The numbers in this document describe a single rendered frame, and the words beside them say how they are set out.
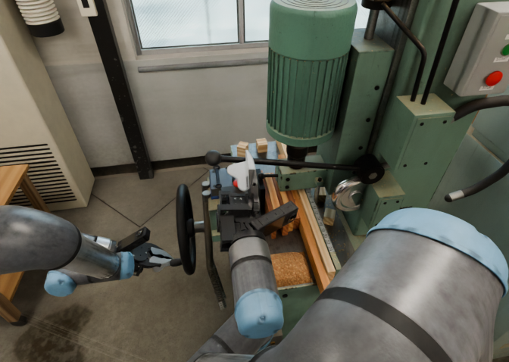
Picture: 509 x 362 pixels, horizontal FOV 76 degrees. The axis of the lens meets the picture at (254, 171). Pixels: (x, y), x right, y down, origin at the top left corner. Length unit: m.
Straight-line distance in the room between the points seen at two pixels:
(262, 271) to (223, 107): 1.79
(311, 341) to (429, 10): 0.61
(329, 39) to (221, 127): 1.74
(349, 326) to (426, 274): 0.07
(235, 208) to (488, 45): 0.55
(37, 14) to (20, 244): 1.45
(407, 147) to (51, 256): 0.72
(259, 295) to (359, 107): 0.48
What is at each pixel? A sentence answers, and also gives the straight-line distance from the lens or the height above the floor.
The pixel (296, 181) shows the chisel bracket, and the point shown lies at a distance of 0.94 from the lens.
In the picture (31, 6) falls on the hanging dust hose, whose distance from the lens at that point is 1.95.
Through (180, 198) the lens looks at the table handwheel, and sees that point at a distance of 0.98.
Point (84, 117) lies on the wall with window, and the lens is 2.37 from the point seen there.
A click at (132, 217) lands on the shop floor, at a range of 2.29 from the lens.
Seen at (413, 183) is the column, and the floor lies 1.02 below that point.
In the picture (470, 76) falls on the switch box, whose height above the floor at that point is 1.37.
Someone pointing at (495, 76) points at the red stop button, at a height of 1.37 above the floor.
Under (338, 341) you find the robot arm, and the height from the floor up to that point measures 1.42.
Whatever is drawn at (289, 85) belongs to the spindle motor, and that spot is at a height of 1.32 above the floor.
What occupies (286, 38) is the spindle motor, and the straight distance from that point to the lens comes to 0.69.
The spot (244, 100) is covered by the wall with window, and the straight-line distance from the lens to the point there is 2.25.
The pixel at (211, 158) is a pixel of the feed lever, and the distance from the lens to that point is 0.68.
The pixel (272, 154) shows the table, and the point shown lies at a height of 0.90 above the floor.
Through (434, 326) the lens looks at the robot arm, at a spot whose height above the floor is 1.43.
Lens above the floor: 1.64
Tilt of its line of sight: 42 degrees down
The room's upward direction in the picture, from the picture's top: straight up
